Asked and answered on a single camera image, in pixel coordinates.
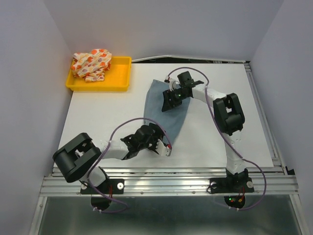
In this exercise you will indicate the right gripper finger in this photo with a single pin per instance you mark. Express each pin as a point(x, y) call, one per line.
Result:
point(167, 105)
point(168, 95)

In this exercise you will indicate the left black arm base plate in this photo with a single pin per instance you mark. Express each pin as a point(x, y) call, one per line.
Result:
point(109, 186)

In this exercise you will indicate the aluminium frame rails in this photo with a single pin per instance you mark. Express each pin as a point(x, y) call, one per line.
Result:
point(274, 206)

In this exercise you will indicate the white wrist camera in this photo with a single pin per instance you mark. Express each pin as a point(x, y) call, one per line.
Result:
point(163, 149)
point(172, 83)

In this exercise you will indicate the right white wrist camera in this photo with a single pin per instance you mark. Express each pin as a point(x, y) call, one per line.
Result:
point(172, 83)

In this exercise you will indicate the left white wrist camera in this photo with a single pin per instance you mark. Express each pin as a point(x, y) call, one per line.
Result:
point(163, 149)

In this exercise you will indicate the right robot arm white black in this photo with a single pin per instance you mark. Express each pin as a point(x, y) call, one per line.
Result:
point(228, 117)

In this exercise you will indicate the light blue denim skirt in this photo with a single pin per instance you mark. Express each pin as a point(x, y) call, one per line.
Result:
point(172, 120)

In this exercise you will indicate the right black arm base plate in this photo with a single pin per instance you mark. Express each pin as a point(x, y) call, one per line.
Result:
point(228, 185)

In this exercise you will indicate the orange floral skirt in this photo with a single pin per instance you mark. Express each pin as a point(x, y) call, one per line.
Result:
point(91, 66)

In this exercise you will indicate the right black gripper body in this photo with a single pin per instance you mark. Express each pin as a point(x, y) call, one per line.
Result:
point(179, 96)

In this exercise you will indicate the yellow plastic tray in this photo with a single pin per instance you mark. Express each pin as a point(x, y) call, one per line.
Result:
point(117, 79)

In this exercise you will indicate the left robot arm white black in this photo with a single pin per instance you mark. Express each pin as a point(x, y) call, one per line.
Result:
point(77, 159)

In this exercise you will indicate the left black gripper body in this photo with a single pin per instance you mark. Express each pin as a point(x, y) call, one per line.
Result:
point(152, 142)

